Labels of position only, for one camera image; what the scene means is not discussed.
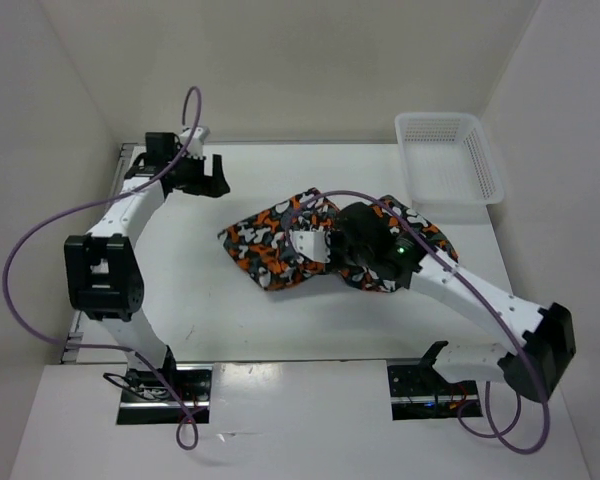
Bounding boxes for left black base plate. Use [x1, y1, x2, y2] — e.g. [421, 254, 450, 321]
[103, 363, 213, 425]

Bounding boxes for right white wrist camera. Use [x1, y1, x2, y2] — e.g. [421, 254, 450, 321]
[291, 230, 331, 264]

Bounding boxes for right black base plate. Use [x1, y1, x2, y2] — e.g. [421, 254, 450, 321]
[387, 361, 483, 421]

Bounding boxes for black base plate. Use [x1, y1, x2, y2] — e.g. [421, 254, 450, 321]
[387, 361, 483, 421]
[103, 363, 213, 425]

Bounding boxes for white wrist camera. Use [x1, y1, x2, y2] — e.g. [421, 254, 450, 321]
[291, 230, 331, 264]
[178, 126, 210, 159]

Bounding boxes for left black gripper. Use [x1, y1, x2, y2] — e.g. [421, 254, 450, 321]
[169, 149, 230, 199]

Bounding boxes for orange camouflage shorts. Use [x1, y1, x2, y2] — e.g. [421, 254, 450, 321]
[218, 188, 458, 293]

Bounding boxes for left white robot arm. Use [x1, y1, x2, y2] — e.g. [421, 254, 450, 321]
[64, 127, 230, 400]

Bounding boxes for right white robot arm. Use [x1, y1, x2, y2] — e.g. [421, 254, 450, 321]
[330, 202, 576, 403]

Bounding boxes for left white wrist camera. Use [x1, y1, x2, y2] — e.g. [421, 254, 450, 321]
[178, 126, 210, 159]

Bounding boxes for white plastic basket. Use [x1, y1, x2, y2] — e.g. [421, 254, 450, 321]
[394, 112, 505, 207]

